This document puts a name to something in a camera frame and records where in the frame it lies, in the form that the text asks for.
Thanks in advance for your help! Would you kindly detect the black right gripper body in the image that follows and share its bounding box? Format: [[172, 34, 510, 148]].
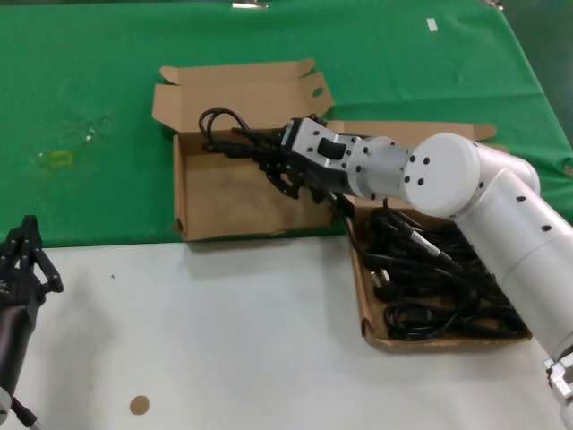
[[298, 172, 355, 203]]

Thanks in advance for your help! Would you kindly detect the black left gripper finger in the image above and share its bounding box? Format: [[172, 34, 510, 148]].
[[0, 216, 29, 272], [24, 215, 64, 294]]

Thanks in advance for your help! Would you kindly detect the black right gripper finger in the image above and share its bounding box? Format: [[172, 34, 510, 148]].
[[258, 154, 314, 201], [250, 127, 295, 158]]

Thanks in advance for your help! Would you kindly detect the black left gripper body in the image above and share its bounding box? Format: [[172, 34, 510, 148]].
[[0, 263, 46, 390]]

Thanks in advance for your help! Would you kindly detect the black power cable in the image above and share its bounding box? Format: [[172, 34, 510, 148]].
[[361, 250, 449, 305], [389, 219, 475, 274], [447, 268, 532, 341], [198, 107, 287, 163], [364, 210, 417, 252], [383, 298, 462, 341]]

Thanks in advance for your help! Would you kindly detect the open brown cardboard box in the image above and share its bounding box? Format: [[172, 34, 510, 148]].
[[325, 119, 534, 355], [150, 57, 336, 243]]

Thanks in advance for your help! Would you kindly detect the green tablecloth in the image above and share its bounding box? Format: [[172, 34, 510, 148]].
[[0, 0, 573, 251]]

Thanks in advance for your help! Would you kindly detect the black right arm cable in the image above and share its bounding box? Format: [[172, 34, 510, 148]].
[[329, 191, 359, 243]]

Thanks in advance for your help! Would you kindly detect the left arm cable with connector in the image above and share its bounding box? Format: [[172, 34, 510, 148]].
[[9, 396, 40, 430]]

